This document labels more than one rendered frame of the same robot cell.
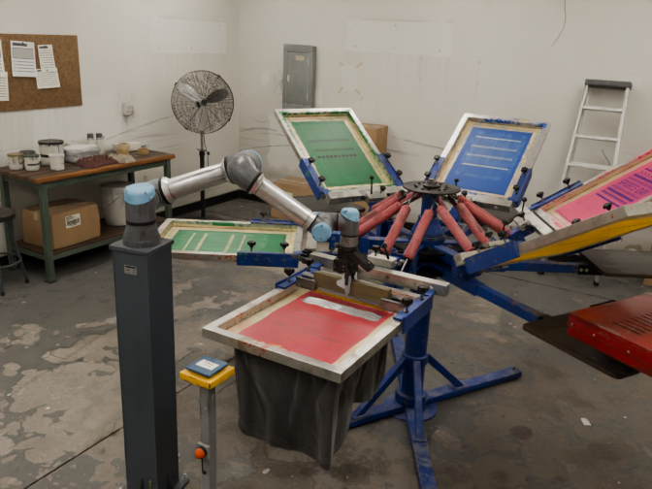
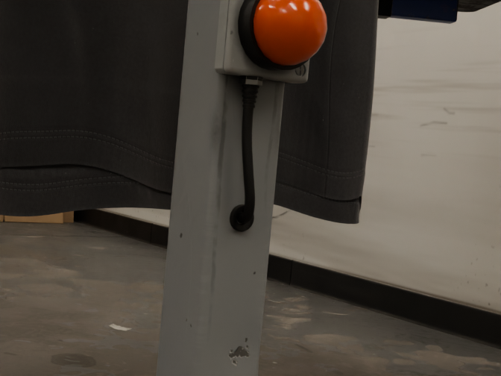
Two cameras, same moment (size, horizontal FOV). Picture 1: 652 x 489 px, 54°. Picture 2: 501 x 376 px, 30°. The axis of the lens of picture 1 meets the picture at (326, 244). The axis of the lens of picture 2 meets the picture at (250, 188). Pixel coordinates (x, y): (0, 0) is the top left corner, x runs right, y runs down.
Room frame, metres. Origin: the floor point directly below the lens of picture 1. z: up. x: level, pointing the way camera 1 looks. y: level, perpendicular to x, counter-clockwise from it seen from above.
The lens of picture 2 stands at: (1.66, 0.80, 0.60)
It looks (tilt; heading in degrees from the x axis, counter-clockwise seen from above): 3 degrees down; 296
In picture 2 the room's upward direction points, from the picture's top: 5 degrees clockwise
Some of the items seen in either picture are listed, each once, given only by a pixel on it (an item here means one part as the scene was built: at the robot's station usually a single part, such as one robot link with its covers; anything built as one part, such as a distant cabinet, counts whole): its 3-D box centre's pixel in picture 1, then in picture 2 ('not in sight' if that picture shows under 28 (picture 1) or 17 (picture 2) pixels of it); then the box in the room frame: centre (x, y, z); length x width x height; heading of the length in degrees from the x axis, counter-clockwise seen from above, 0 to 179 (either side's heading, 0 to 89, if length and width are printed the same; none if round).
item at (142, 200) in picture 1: (141, 202); not in sight; (2.45, 0.74, 1.37); 0.13 x 0.12 x 0.14; 175
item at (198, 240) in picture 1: (255, 226); not in sight; (3.22, 0.38, 1.05); 1.08 x 0.61 x 0.23; 90
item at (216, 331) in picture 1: (324, 315); not in sight; (2.31, -0.01, 0.97); 0.79 x 0.58 x 0.04; 150
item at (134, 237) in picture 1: (141, 230); not in sight; (2.44, 0.74, 1.25); 0.15 x 0.15 x 0.10
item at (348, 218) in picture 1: (348, 222); not in sight; (2.50, -0.09, 1.31); 0.09 x 0.08 x 0.11; 85
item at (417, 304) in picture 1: (413, 311); not in sight; (2.38, -0.37, 0.97); 0.30 x 0.05 x 0.07; 150
